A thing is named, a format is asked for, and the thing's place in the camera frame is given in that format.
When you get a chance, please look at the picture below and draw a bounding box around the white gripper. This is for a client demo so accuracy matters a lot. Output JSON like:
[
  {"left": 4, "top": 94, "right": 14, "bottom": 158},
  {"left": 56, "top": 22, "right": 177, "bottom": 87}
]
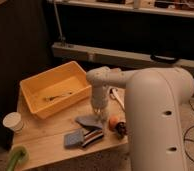
[{"left": 91, "top": 86, "right": 108, "bottom": 115}]

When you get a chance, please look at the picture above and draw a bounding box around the dark small bowl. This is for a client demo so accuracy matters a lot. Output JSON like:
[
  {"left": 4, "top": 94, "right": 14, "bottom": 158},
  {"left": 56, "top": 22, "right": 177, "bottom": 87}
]
[{"left": 116, "top": 122, "right": 127, "bottom": 137}]

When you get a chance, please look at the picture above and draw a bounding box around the orange ball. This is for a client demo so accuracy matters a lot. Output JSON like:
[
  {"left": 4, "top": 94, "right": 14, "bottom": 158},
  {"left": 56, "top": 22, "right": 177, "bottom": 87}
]
[{"left": 108, "top": 115, "right": 120, "bottom": 131}]

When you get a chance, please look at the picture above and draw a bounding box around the small utensil in bin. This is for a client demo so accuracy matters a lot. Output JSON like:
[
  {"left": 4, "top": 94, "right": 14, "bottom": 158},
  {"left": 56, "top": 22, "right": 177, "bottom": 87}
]
[{"left": 43, "top": 92, "right": 73, "bottom": 101}]

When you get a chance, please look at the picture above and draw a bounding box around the yellow plastic bin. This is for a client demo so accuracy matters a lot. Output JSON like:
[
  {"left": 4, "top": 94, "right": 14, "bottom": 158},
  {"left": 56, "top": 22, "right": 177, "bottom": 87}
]
[{"left": 20, "top": 61, "right": 91, "bottom": 119}]

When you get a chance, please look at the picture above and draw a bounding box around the blue-grey towel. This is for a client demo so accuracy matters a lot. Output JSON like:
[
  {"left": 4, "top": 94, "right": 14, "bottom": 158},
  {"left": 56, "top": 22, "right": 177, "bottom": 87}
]
[{"left": 75, "top": 115, "right": 103, "bottom": 129}]

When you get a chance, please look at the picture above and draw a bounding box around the white paper cup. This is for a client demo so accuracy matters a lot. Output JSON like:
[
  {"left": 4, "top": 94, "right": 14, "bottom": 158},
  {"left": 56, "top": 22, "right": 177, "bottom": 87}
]
[{"left": 3, "top": 112, "right": 24, "bottom": 132}]

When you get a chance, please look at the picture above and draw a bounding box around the striped folded cloth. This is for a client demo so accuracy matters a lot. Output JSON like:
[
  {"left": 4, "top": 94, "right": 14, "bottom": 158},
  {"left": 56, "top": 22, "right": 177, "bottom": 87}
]
[{"left": 64, "top": 129, "right": 104, "bottom": 149}]

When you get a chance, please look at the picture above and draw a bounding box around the black handle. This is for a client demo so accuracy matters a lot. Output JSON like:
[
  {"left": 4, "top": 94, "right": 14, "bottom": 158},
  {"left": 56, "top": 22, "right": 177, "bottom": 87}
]
[{"left": 150, "top": 55, "right": 179, "bottom": 64}]

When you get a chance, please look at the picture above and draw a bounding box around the grey metal bench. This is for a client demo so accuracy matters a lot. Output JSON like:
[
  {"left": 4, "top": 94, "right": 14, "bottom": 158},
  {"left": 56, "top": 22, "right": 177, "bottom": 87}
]
[{"left": 52, "top": 42, "right": 194, "bottom": 76}]

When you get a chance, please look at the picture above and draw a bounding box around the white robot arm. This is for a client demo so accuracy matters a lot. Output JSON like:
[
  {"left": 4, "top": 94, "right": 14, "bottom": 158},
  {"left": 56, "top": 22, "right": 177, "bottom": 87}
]
[{"left": 86, "top": 67, "right": 194, "bottom": 171}]

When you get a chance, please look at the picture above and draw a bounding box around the metal pole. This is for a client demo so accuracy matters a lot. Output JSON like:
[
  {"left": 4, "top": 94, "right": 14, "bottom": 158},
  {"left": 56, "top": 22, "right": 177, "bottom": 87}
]
[{"left": 53, "top": 0, "right": 65, "bottom": 46}]

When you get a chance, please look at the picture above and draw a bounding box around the green curved object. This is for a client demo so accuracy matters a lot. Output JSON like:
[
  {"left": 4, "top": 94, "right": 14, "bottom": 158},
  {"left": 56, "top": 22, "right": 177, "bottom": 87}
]
[{"left": 6, "top": 146, "right": 29, "bottom": 171}]

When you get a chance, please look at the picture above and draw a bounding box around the upper shelf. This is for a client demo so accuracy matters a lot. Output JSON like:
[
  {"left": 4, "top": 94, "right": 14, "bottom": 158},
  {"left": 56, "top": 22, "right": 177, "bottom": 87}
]
[{"left": 46, "top": 0, "right": 194, "bottom": 20}]

